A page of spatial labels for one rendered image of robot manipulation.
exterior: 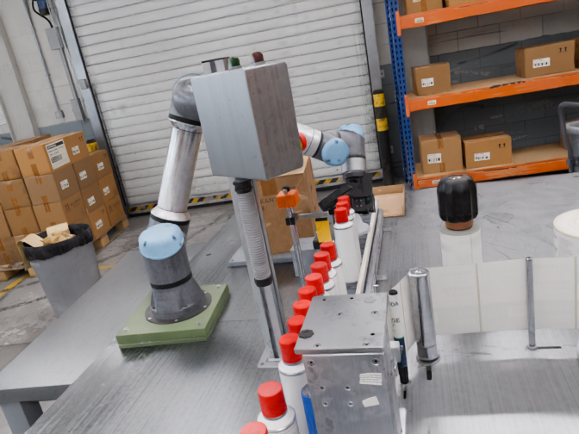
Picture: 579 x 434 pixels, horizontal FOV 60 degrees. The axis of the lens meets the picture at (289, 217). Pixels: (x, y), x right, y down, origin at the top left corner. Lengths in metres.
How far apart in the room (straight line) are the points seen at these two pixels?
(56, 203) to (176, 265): 3.48
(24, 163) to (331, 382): 4.35
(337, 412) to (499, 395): 0.37
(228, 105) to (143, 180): 5.19
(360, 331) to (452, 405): 0.34
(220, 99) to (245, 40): 4.59
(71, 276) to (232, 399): 2.63
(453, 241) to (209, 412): 0.62
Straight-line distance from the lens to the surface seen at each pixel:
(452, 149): 4.94
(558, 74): 5.00
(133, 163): 6.06
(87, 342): 1.56
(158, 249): 1.36
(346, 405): 0.68
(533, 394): 0.98
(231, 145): 0.92
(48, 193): 4.80
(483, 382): 1.00
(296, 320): 0.82
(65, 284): 3.67
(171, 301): 1.41
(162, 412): 1.16
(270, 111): 0.88
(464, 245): 1.13
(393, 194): 2.24
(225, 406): 1.11
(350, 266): 1.34
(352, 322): 0.67
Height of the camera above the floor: 1.48
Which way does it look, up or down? 18 degrees down
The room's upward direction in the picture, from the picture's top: 11 degrees counter-clockwise
